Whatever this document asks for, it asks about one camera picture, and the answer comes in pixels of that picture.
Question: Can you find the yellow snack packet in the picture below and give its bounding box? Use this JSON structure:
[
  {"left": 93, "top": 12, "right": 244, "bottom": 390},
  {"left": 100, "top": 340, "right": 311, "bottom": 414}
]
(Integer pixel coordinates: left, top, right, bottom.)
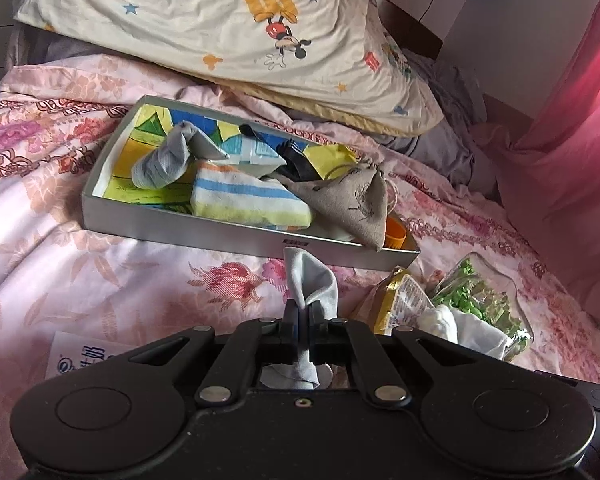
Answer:
[{"left": 367, "top": 266, "right": 438, "bottom": 336}]

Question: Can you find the black sock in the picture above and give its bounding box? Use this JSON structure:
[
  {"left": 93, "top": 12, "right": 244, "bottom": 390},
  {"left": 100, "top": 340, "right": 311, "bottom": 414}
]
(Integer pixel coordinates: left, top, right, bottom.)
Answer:
[{"left": 239, "top": 124, "right": 326, "bottom": 181}]

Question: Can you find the teal wet wipe packet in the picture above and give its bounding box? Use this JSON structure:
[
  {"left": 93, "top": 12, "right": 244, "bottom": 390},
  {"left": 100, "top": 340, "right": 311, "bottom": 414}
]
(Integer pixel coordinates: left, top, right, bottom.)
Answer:
[{"left": 220, "top": 135, "right": 288, "bottom": 166}]

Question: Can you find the grey soft cloth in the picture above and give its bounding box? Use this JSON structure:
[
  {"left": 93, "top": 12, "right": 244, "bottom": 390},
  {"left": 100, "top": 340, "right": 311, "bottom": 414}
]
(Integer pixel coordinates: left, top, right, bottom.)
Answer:
[{"left": 260, "top": 247, "right": 340, "bottom": 391}]

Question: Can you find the grey face mask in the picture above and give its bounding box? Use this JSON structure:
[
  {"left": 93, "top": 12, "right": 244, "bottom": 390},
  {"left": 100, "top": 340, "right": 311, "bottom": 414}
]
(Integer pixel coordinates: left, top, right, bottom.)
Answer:
[{"left": 131, "top": 121, "right": 228, "bottom": 190}]

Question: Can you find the orange plastic cup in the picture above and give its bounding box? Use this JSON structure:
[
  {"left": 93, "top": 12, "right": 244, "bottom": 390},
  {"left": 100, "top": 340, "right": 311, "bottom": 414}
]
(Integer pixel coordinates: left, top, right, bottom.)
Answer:
[{"left": 382, "top": 212, "right": 408, "bottom": 250}]

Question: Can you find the yellow blue striped towel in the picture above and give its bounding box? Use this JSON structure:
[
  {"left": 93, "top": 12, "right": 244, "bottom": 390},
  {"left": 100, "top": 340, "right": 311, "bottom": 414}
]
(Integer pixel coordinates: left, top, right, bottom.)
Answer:
[{"left": 190, "top": 160, "right": 313, "bottom": 233}]

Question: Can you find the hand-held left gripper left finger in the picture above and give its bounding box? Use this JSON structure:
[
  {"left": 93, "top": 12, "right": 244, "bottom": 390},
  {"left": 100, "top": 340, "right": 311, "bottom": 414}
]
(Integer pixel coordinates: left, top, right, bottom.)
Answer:
[{"left": 129, "top": 307, "right": 301, "bottom": 407}]

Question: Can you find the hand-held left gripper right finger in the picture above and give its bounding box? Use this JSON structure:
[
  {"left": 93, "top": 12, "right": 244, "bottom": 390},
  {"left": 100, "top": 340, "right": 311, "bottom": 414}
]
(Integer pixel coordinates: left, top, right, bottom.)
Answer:
[{"left": 307, "top": 305, "right": 474, "bottom": 407}]

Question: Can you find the brown wooden headboard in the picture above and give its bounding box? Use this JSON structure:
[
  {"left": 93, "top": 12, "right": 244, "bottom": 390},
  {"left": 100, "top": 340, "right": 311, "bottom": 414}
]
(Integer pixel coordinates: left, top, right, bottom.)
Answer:
[{"left": 372, "top": 0, "right": 443, "bottom": 61}]

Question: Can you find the pink floral bedsheet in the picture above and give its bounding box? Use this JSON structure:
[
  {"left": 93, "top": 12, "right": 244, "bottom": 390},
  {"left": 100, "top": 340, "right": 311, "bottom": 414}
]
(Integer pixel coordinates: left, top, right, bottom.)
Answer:
[{"left": 0, "top": 52, "right": 600, "bottom": 401}]

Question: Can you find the white quilted cloth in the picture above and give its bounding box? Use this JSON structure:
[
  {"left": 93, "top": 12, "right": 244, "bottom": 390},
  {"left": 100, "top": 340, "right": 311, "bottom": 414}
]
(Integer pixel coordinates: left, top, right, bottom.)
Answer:
[{"left": 420, "top": 304, "right": 511, "bottom": 361}]

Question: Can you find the pink curtain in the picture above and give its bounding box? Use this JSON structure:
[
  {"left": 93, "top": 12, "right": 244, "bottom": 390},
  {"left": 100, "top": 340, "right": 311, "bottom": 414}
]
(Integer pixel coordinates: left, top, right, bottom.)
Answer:
[{"left": 472, "top": 0, "right": 600, "bottom": 311}]

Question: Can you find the burlap drawstring pouch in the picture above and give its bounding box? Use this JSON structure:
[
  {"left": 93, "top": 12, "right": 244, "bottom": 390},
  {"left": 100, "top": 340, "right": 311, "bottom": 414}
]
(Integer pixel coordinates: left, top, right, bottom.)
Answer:
[{"left": 267, "top": 162, "right": 396, "bottom": 251}]

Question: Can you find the cartoon print pillow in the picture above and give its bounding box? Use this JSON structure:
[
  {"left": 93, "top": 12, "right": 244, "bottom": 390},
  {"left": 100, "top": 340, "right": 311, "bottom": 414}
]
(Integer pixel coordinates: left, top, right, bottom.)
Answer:
[{"left": 14, "top": 0, "right": 445, "bottom": 137}]

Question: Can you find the white milk carton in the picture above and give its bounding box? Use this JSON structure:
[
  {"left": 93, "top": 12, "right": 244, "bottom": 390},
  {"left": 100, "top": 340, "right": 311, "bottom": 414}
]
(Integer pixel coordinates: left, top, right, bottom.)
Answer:
[{"left": 45, "top": 330, "right": 131, "bottom": 378}]

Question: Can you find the grey crumpled blanket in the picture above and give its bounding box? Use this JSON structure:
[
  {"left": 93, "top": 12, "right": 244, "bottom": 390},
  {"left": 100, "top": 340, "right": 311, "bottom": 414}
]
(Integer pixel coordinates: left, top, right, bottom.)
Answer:
[{"left": 380, "top": 47, "right": 501, "bottom": 196}]

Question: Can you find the grey shallow box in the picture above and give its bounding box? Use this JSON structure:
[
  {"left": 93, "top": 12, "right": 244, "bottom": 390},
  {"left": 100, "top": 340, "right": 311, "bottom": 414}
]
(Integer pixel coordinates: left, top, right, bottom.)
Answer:
[{"left": 81, "top": 95, "right": 422, "bottom": 271}]

